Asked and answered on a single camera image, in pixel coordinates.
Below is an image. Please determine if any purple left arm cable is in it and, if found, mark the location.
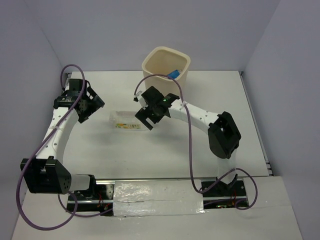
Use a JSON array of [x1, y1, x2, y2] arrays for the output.
[[16, 64, 116, 230]]

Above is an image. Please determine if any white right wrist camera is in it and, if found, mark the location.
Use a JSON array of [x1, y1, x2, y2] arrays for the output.
[[133, 90, 148, 109]]

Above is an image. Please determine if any aluminium table edge rail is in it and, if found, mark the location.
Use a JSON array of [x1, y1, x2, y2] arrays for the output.
[[238, 71, 274, 176]]

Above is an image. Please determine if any square clear juice bottle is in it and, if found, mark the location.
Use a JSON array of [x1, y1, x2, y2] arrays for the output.
[[109, 110, 143, 131]]

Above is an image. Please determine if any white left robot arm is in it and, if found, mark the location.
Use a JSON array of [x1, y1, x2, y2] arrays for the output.
[[20, 78, 105, 200]]

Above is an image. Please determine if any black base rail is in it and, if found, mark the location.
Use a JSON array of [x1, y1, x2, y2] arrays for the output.
[[75, 179, 249, 217]]

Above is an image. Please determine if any white foil cover sheet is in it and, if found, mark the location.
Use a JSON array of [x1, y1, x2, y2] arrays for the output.
[[113, 179, 205, 217]]

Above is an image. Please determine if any blue cap clear bottle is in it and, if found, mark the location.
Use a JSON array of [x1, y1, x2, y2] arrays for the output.
[[167, 69, 182, 79]]

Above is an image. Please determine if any beige plastic bin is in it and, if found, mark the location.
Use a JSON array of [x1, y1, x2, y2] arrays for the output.
[[141, 46, 191, 96]]

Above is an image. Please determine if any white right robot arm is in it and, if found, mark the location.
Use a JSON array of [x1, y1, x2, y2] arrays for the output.
[[133, 86, 242, 196]]

